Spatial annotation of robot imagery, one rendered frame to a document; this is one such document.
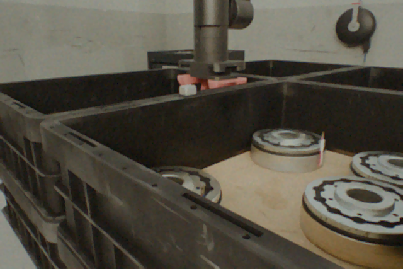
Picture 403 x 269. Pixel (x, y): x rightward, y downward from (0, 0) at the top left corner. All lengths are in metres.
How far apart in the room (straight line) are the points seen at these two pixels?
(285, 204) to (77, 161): 0.22
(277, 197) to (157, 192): 0.23
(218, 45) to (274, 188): 0.24
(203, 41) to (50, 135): 0.31
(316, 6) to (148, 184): 3.71
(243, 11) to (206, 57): 0.11
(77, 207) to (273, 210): 0.19
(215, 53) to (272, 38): 3.48
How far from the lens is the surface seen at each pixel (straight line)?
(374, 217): 0.30
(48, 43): 3.77
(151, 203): 0.16
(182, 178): 0.32
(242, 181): 0.40
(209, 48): 0.51
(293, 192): 0.38
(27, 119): 0.34
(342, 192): 0.31
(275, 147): 0.42
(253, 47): 4.09
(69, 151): 0.25
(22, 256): 0.55
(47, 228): 0.37
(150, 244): 0.20
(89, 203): 0.26
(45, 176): 0.35
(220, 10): 0.52
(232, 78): 0.50
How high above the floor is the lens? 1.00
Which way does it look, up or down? 16 degrees down
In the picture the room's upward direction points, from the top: straight up
